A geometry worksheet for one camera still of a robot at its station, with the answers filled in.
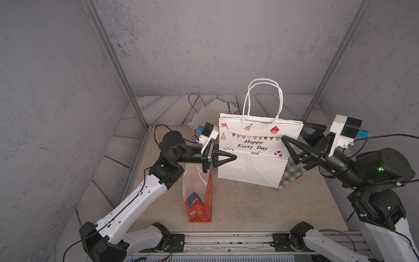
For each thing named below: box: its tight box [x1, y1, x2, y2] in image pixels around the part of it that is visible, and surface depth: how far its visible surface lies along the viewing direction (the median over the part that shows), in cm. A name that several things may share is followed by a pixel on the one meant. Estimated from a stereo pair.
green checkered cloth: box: [277, 157, 305, 191], surface depth 95 cm
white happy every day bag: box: [217, 78, 305, 189], surface depth 49 cm
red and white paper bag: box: [182, 163, 213, 223], surface depth 66 cm
